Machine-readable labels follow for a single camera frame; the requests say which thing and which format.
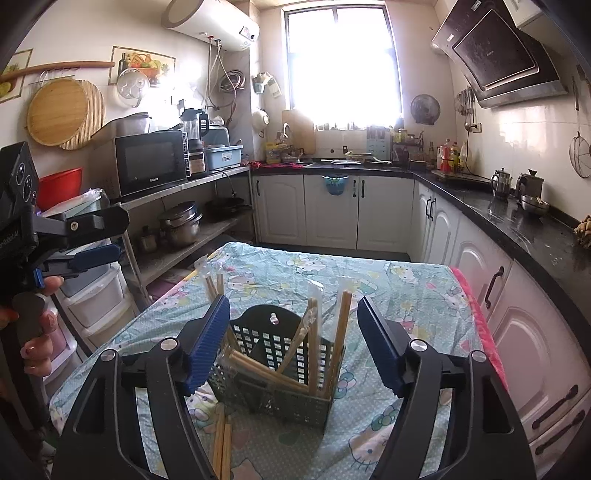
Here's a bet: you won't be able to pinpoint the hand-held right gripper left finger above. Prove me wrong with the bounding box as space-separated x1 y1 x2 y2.
51 294 232 480

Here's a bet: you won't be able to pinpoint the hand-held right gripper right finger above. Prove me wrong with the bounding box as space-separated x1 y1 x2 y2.
357 295 539 480

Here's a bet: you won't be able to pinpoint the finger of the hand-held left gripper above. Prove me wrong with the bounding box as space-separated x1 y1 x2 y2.
34 203 131 250
34 244 123 280

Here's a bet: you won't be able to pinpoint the green plastic utensil basket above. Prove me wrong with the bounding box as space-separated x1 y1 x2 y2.
207 305 346 430

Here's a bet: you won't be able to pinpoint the pile of bamboo chopsticks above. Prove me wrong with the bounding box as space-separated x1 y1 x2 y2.
211 403 234 480

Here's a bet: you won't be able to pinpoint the hanging kitchen utensils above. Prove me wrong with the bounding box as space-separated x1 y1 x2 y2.
455 85 478 132

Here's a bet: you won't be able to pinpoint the person's left hand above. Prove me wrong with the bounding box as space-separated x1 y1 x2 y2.
0 274 65 377

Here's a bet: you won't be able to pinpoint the red plastic basin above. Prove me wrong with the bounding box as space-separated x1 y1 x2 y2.
37 168 84 210

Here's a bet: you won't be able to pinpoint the translucent plastic drawer unit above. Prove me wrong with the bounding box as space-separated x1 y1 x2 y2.
44 258 141 384

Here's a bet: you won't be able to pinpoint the round bamboo board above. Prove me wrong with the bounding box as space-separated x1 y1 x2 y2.
27 78 89 147

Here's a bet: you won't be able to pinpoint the metal shelf rack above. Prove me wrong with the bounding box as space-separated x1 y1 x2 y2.
106 164 257 301

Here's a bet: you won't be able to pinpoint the black microwave oven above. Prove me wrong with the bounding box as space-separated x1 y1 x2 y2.
102 130 191 200

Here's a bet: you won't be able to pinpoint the stacked steel pots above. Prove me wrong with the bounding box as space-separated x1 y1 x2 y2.
158 200 204 246

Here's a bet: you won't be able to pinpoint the round woven bamboo mat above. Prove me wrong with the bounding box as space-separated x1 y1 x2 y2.
60 79 107 151

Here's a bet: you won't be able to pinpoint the cartoon printed tablecloth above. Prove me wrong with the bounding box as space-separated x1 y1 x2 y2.
48 241 485 480

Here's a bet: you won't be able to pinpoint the red fleece blanket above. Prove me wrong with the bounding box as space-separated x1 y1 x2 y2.
450 267 509 393

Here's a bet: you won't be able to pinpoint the grey plastic container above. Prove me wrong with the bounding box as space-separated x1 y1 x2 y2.
108 113 152 137

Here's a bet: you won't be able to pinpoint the framed fruit picture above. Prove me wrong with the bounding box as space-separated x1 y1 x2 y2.
0 48 33 103
110 45 176 88

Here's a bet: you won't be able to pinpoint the long wooden rolling pin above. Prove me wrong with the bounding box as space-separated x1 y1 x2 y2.
0 60 116 85

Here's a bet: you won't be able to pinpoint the blender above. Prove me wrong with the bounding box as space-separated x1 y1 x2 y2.
179 107 209 180

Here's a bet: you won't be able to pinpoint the black wok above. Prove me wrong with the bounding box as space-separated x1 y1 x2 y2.
204 196 246 217

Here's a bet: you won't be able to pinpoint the white round plastic cover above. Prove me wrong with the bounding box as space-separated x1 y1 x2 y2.
115 68 151 109

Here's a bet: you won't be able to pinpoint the blue-grey dish box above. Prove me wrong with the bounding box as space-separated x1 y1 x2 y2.
203 127 245 171

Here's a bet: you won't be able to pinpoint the white kitchen cabinets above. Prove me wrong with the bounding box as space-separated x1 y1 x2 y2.
252 173 591 467

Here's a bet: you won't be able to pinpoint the blue hanging bin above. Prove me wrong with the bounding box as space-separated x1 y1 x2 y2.
322 173 348 197

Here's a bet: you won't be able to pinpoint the black kitchen countertop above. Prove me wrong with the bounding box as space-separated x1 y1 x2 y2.
252 157 591 365

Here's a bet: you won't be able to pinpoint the wooden tray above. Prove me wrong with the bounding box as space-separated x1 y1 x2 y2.
431 168 492 188

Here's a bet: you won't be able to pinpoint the group of condiment bottles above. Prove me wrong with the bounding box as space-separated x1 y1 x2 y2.
427 138 469 175

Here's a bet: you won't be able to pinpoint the white hanging kettle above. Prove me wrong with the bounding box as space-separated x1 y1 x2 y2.
252 108 271 138

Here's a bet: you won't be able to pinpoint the glass coffee press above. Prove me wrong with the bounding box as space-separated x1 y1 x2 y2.
490 168 513 200

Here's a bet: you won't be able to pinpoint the stacked steel bowls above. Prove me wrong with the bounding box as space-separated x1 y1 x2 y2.
521 195 551 217

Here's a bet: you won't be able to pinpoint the steel kettle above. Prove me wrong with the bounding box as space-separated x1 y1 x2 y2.
515 169 544 201

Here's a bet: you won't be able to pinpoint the beige cutting board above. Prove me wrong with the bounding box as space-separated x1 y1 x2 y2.
281 108 317 157

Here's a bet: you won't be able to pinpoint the white water heater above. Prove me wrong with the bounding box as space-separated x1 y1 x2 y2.
165 0 260 51

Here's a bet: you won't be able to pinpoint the bunch of bananas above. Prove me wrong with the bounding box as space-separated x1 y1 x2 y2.
573 215 591 250

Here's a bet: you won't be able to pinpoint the round black splatter screen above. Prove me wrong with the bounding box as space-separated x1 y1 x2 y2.
410 93 441 125

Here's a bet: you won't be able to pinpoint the kitchen window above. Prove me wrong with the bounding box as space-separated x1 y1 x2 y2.
283 7 402 132

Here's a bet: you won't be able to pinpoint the black range hood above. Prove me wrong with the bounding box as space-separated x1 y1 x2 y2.
431 0 570 109

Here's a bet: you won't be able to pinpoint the coiled hose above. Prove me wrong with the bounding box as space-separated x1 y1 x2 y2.
217 69 245 93

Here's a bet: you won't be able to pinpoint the wire mesh strainer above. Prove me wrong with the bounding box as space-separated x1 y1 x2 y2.
568 131 591 179

